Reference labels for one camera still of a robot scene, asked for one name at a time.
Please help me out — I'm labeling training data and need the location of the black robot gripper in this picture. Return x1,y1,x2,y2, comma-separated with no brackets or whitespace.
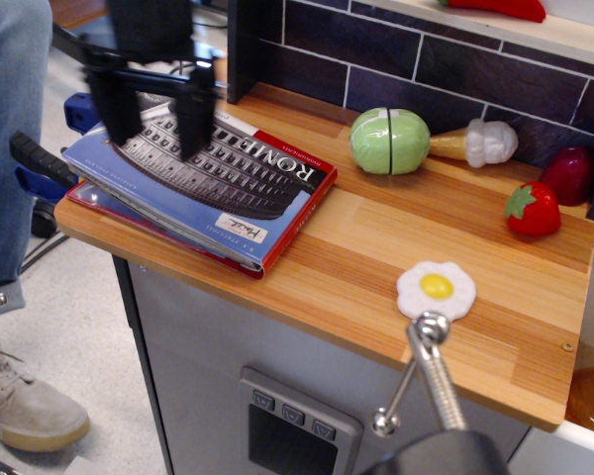
51,1,222,160

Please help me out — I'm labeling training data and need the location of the blue Rome picture book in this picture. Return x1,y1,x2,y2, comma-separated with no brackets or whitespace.
62,101,338,279

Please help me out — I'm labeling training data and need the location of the blue bar clamp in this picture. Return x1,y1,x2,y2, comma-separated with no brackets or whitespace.
9,92,100,204

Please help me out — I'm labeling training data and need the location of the person leg in jeans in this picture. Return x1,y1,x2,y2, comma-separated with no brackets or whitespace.
0,1,52,315

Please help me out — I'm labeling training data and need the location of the green toy cabbage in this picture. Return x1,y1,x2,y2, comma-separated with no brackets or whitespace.
349,107,431,175

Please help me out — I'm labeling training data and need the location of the toy ice cream cone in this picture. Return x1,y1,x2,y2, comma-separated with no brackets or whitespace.
429,119,519,168

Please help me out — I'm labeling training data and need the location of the beige suede shoe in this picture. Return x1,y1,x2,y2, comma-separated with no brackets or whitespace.
0,346,90,453

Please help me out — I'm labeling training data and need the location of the toy fried egg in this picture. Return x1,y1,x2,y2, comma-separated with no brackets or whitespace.
396,261,477,322

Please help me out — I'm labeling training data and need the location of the grey toy oven panel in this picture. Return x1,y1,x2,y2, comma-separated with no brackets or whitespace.
239,367,363,475

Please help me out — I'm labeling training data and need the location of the silver metal clamp screw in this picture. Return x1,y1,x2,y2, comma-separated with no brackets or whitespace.
372,311,469,437

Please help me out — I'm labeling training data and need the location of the red toy chili pepper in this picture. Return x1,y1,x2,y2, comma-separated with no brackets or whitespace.
439,0,546,23

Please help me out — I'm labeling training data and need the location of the red toy strawberry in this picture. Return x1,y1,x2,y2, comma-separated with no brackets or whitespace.
504,181,561,236

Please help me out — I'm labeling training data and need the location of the dark red toy fruit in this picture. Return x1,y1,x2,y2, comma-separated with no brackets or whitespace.
540,145,594,206

